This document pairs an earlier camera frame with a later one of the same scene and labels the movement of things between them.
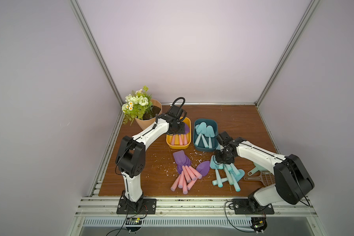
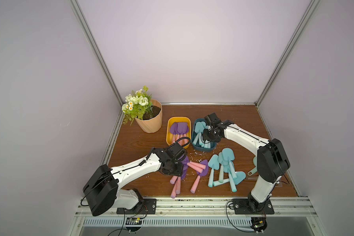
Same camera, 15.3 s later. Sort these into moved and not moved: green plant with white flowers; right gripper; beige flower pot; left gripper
Moved: left gripper; right gripper
Not moved: beige flower pot; green plant with white flowers
